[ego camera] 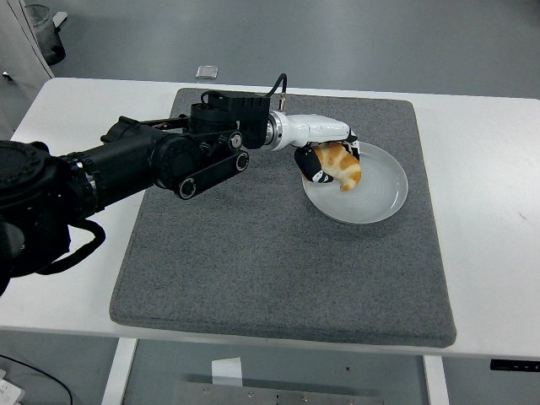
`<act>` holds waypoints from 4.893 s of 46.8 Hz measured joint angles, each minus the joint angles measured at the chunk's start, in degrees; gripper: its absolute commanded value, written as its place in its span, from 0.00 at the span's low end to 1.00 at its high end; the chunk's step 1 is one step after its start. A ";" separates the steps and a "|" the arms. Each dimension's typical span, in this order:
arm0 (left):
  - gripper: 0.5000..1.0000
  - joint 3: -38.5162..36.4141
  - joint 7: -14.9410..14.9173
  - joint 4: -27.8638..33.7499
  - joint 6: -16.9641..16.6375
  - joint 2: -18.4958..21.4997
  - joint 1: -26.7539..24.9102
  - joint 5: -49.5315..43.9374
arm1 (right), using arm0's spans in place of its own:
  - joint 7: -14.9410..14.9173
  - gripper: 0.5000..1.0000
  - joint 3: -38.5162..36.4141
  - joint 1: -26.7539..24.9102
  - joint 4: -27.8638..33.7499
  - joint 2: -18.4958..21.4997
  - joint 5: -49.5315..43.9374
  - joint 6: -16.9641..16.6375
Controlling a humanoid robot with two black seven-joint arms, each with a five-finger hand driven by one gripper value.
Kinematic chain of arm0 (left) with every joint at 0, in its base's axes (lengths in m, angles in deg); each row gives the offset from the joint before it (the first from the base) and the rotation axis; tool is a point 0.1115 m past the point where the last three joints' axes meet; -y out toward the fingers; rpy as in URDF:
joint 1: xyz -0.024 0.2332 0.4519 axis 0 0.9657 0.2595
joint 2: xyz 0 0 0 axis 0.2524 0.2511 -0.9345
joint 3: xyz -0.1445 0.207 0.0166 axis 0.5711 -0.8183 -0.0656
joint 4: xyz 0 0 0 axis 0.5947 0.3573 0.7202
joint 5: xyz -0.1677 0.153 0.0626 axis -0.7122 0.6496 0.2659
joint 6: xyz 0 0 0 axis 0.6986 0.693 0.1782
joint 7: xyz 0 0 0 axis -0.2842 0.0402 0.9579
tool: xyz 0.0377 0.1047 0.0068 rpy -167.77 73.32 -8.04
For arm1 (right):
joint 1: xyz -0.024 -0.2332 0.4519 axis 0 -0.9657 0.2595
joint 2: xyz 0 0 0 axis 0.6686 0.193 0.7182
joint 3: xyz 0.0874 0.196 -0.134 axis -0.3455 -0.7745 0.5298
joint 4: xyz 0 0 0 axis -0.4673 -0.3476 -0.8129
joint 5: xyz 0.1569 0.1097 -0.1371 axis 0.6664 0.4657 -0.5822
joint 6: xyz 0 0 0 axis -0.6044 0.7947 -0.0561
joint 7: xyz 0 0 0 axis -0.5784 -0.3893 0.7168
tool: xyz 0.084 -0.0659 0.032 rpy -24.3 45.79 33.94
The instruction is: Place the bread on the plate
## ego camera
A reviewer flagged pale grey round plate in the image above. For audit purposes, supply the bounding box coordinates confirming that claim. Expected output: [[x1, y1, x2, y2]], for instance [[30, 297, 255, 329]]
[[302, 141, 410, 224]]

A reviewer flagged white table leg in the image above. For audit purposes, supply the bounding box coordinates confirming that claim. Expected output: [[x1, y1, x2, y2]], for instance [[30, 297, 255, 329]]
[[423, 355, 451, 405], [100, 337, 139, 405]]

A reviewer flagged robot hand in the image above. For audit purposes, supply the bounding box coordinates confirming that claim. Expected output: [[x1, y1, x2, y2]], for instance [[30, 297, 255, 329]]
[[281, 113, 362, 186]]

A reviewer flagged grey metal plate with screws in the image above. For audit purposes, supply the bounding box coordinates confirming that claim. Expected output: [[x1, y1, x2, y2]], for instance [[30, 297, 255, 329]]
[[171, 381, 385, 405]]

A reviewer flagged mesh trash bin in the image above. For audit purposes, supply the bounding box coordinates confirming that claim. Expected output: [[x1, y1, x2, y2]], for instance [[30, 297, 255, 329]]
[[24, 3, 67, 66]]

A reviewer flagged black table control panel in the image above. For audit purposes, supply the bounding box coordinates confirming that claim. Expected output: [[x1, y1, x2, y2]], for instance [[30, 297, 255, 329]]
[[489, 359, 540, 373]]

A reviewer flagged grey felt mat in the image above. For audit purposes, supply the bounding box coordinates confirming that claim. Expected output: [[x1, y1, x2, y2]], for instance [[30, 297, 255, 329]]
[[109, 86, 457, 348]]

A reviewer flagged black floor cable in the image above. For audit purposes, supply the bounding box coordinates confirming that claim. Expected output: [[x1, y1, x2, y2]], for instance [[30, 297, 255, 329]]
[[0, 353, 74, 405]]

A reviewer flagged croissant bread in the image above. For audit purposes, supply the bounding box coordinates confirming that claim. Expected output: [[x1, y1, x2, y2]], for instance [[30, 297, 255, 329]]
[[314, 142, 363, 192]]

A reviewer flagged white power strip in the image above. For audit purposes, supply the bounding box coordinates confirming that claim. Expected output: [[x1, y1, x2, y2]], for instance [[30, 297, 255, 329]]
[[0, 369, 24, 405]]

